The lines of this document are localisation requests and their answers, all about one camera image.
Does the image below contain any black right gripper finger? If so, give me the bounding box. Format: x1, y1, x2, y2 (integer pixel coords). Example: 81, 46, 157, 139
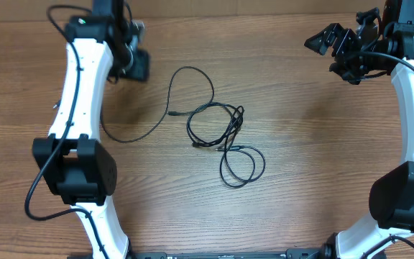
304, 35, 336, 55
316, 23, 354, 40

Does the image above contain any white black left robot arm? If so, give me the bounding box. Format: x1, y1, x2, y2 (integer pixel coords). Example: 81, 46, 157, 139
24, 0, 150, 258

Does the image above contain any thin black usb cable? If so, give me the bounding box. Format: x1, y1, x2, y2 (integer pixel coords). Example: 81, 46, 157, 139
99, 65, 216, 144

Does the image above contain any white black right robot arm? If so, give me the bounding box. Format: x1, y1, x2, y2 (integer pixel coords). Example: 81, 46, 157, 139
300, 0, 414, 258

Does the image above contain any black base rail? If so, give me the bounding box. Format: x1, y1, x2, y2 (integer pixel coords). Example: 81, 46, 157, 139
126, 248, 332, 259

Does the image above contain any coiled black usb cable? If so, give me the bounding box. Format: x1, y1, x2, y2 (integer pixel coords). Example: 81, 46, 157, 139
185, 101, 267, 189

